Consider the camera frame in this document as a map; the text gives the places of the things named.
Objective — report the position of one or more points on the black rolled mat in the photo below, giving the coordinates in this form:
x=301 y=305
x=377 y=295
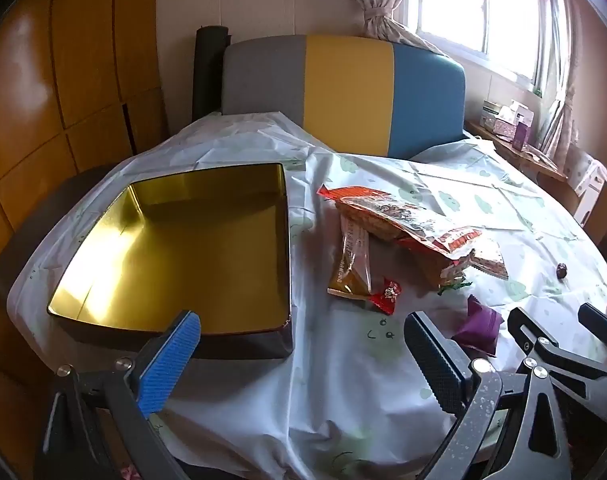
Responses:
x=211 y=75

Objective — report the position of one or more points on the white patterned box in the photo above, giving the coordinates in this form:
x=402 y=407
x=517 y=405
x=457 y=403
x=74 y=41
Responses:
x=586 y=180

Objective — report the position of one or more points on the small red candy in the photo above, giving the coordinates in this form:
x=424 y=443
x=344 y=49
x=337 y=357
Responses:
x=386 y=295

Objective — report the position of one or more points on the floral curtain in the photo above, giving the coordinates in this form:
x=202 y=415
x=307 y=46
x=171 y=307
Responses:
x=558 y=110
x=383 y=5

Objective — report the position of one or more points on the large red snack packet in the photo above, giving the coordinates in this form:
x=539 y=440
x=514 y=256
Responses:
x=398 y=220

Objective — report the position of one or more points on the gold tin box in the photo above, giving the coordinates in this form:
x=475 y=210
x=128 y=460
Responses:
x=183 y=260

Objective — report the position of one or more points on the window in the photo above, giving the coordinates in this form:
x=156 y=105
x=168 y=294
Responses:
x=463 y=5

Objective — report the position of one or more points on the clear brown snack packet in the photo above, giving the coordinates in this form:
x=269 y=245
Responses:
x=351 y=270

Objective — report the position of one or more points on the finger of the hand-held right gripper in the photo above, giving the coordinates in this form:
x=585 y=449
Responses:
x=533 y=332
x=601 y=322

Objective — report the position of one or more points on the wooden wardrobe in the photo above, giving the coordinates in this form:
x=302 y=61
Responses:
x=58 y=85

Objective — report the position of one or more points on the small red-black snack packet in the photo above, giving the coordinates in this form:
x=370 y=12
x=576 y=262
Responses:
x=491 y=260

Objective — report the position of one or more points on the grey yellow blue headboard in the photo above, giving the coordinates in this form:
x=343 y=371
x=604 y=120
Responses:
x=348 y=90

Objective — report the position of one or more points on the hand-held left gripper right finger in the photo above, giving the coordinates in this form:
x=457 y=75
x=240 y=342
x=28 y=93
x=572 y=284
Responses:
x=433 y=360

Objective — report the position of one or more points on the dark round candy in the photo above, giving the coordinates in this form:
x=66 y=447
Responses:
x=562 y=271

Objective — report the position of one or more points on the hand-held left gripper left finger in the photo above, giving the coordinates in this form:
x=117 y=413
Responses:
x=168 y=360

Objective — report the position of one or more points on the purple snack packet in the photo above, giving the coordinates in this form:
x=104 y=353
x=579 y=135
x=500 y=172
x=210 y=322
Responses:
x=478 y=330

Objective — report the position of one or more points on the purple box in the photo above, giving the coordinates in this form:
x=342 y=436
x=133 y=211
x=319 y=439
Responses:
x=522 y=136

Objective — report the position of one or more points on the green candy wrapper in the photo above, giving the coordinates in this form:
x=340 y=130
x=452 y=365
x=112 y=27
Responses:
x=453 y=287

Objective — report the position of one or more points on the green white box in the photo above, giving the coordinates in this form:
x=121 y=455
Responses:
x=496 y=117

